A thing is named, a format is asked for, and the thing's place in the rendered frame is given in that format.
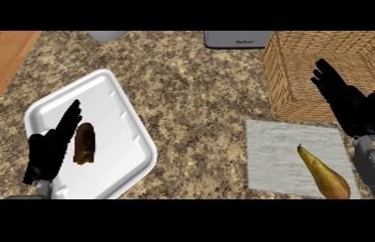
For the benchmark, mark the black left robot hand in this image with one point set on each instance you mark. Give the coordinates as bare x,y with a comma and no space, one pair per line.
49,150

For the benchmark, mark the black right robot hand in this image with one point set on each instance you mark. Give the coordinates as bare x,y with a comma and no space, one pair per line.
349,102

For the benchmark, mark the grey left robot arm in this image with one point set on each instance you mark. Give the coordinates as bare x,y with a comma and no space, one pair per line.
37,190

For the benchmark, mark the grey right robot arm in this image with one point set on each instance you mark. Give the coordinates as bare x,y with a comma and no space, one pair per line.
365,160

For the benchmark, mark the wicker basket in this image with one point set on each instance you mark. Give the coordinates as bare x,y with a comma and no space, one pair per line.
303,70

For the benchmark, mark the pale grey placemat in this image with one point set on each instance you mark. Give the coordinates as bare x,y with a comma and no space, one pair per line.
283,156

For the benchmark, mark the yellow-green pear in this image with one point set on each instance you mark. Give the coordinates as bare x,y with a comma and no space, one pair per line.
327,176

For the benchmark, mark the dark brown oblong food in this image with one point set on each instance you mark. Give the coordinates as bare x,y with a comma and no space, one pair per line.
85,143

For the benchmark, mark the white rectangular tray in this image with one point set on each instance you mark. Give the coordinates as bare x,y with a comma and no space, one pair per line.
105,137

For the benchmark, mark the brown wooden board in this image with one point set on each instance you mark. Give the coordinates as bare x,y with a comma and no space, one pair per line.
12,54

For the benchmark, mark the dark grey flat appliance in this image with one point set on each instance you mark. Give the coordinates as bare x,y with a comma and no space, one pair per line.
237,38

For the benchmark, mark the pale grey round container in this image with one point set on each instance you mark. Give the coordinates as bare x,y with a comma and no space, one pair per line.
107,35

